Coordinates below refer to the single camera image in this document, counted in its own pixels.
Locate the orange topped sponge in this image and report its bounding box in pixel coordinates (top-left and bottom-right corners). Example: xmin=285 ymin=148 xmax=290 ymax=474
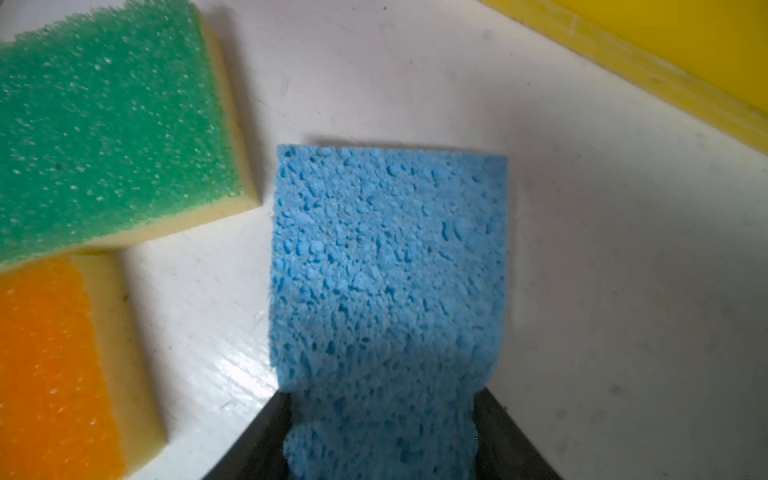
xmin=1 ymin=254 xmax=167 ymax=479

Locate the yellow shelf unit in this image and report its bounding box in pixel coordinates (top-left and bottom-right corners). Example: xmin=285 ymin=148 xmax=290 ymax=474
xmin=487 ymin=1 xmax=767 ymax=152

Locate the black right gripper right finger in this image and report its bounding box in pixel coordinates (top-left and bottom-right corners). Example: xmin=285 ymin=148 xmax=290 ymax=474
xmin=473 ymin=388 xmax=562 ymax=480

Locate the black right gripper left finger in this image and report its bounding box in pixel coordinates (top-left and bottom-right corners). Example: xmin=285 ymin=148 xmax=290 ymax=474
xmin=204 ymin=391 xmax=291 ymax=480

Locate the green topped sponge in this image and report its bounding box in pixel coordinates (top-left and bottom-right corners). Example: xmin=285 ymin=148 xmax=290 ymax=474
xmin=1 ymin=1 xmax=260 ymax=269

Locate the light blue sponge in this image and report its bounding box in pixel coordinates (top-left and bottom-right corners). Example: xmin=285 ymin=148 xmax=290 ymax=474
xmin=269 ymin=145 xmax=509 ymax=479

